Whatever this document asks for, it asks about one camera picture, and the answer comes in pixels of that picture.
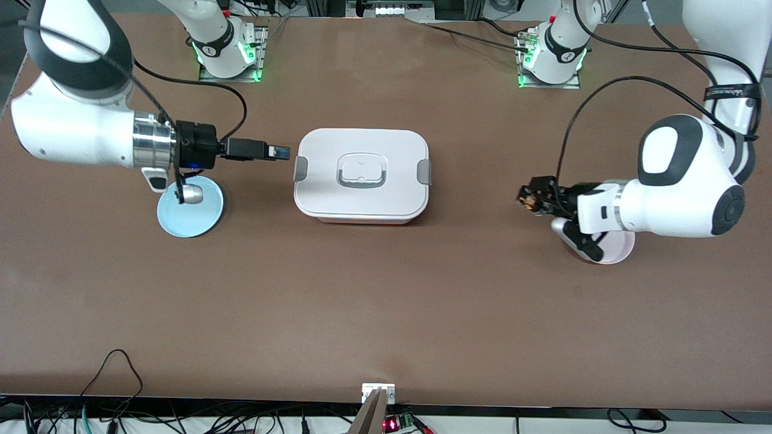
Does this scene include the pink round plate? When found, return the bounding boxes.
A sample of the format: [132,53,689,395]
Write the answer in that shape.
[569,228,636,265]

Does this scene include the light blue round plate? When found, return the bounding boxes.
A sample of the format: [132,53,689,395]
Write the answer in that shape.
[157,176,224,238]

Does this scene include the white lunch box grey clips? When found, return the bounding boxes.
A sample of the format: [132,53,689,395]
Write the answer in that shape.
[293,128,432,225]

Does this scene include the white power strip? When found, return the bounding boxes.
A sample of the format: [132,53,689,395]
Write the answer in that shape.
[374,2,436,16]

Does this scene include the grey metal bar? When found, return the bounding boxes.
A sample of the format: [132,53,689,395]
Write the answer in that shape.
[349,388,390,434]

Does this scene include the circuit board with red display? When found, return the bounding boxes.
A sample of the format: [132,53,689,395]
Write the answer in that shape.
[383,412,418,432]

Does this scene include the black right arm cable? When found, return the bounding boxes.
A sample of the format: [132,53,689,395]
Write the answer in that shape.
[21,18,248,143]

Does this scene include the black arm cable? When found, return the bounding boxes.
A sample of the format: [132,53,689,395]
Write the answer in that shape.
[556,0,762,187]
[21,18,248,143]

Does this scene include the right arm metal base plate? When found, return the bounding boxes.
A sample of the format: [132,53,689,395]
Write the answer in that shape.
[199,24,270,83]

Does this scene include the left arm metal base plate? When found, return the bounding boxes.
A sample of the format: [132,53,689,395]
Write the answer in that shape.
[516,30,583,90]

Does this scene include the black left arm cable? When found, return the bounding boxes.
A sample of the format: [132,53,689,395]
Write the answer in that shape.
[556,0,762,187]

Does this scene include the long black table cable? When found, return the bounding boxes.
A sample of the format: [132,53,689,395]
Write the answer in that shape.
[405,17,537,49]

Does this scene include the black left arm strap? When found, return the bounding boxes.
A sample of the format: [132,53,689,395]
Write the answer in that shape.
[704,84,762,102]

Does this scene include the black coiled floor cable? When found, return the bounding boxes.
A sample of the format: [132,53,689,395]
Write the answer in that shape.
[606,409,667,433]

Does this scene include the thin black looped cable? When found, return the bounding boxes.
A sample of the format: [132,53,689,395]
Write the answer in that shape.
[78,348,145,401]

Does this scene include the small white bracket plate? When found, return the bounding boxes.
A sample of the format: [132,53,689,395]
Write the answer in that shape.
[362,383,396,403]

